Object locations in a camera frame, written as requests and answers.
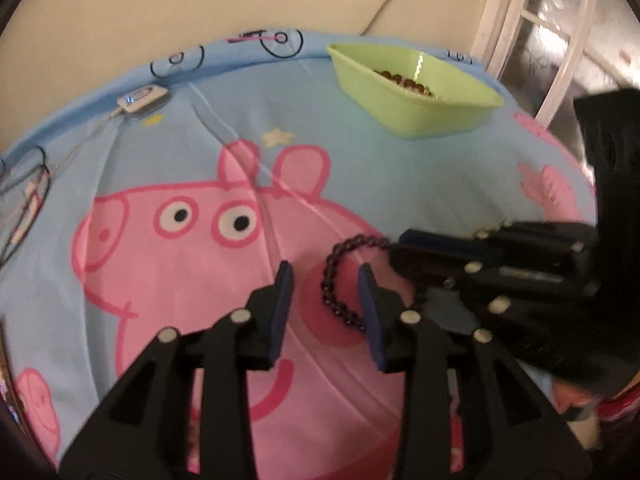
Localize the green plastic basin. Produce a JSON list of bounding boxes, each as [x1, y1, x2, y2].
[[327, 43, 504, 140]]

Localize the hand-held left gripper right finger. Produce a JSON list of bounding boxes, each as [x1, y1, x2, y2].
[[357, 262, 593, 480]]

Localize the dark purple bead bracelet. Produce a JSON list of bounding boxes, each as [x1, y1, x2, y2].
[[320, 233, 397, 332]]

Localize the blue cartoon pig blanket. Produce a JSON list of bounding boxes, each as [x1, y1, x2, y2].
[[0, 30, 601, 477]]

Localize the white device cable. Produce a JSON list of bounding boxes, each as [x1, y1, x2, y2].
[[47, 109, 124, 173]]

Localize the small white device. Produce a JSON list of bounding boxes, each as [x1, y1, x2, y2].
[[116, 85, 170, 120]]

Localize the white framed window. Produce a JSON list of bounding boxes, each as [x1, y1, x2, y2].
[[472, 0, 640, 128]]

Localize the pile of beaded jewelry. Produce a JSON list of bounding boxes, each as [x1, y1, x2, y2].
[[372, 66, 439, 99]]

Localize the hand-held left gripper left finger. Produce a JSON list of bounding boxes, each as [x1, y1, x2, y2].
[[59, 260, 296, 480]]

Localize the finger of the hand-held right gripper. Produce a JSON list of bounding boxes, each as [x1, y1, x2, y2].
[[389, 246, 601, 322], [400, 221, 599, 262]]

